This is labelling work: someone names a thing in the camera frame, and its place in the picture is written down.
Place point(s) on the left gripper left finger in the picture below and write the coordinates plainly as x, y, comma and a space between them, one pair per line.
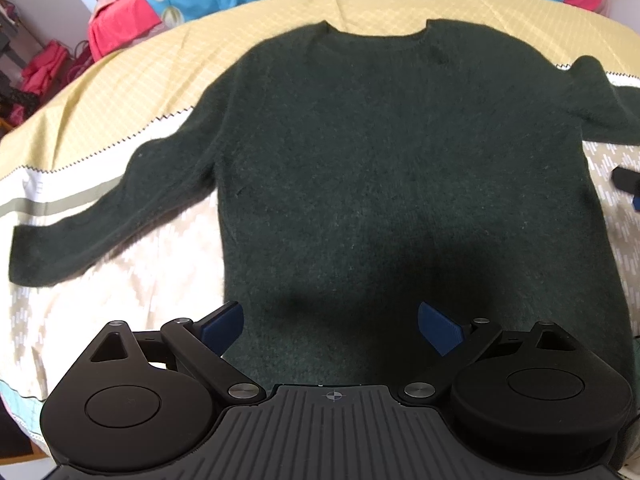
196, 349

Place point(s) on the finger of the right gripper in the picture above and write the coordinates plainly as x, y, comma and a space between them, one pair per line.
628, 181

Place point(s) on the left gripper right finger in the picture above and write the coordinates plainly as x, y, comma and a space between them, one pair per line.
458, 343

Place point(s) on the dark green knit sweater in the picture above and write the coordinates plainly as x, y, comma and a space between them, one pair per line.
359, 177

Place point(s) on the red clothes pile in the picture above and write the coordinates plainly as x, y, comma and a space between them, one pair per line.
46, 74

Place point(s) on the yellow patterned bed cover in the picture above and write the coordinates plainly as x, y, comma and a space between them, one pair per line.
74, 149

